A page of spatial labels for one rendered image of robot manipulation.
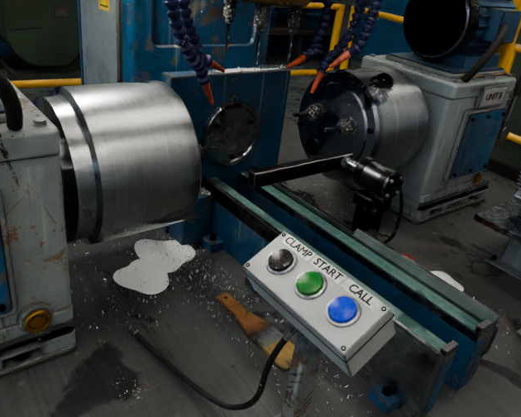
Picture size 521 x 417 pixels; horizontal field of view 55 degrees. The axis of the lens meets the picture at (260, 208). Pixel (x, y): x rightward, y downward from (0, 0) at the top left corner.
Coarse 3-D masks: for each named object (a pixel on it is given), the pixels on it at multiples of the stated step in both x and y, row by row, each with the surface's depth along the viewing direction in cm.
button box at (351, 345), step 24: (288, 240) 60; (264, 264) 58; (312, 264) 56; (264, 288) 57; (288, 288) 55; (336, 288) 53; (360, 288) 53; (288, 312) 55; (312, 312) 52; (360, 312) 50; (384, 312) 50; (312, 336) 53; (336, 336) 50; (360, 336) 49; (384, 336) 52; (336, 360) 52; (360, 360) 51
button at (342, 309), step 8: (344, 296) 52; (336, 304) 51; (344, 304) 51; (352, 304) 51; (328, 312) 51; (336, 312) 51; (344, 312) 50; (352, 312) 50; (336, 320) 50; (344, 320) 50
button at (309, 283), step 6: (300, 276) 55; (306, 276) 55; (312, 276) 54; (318, 276) 54; (300, 282) 54; (306, 282) 54; (312, 282) 54; (318, 282) 54; (300, 288) 54; (306, 288) 54; (312, 288) 53; (318, 288) 53; (306, 294) 53; (312, 294) 53
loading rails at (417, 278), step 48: (240, 192) 116; (288, 192) 107; (240, 240) 101; (336, 240) 94; (384, 288) 87; (432, 288) 82; (432, 336) 72; (480, 336) 74; (384, 384) 76; (432, 384) 70
